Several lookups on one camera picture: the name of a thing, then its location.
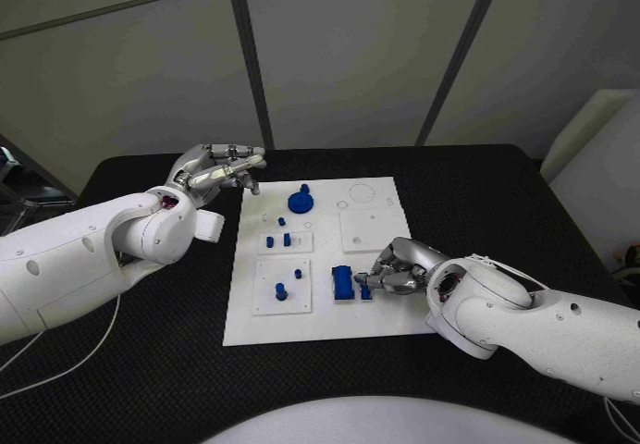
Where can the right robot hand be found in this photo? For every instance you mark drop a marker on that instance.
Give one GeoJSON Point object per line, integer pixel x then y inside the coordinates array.
{"type": "Point", "coordinates": [409, 253]}

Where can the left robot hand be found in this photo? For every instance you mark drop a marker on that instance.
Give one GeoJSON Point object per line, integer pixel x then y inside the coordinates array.
{"type": "Point", "coordinates": [199, 166]}

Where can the blue block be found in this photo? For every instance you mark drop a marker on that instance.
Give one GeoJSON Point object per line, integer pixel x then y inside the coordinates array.
{"type": "Point", "coordinates": [366, 294]}

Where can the blue long cylinder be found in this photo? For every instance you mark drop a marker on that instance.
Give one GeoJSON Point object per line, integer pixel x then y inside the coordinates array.
{"type": "Point", "coordinates": [342, 282]}

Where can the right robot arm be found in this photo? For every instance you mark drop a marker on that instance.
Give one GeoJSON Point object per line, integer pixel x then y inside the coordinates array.
{"type": "Point", "coordinates": [549, 329]}

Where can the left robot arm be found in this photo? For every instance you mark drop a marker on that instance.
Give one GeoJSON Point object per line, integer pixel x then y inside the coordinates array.
{"type": "Point", "coordinates": [75, 260]}

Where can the white task board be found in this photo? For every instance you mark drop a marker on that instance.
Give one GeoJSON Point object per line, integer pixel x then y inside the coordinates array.
{"type": "Point", "coordinates": [324, 322]}

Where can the small blue gear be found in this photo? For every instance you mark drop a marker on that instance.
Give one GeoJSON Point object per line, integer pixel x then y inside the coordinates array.
{"type": "Point", "coordinates": [304, 188]}

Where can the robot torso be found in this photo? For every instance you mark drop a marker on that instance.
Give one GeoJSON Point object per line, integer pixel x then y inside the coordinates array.
{"type": "Point", "coordinates": [389, 423]}

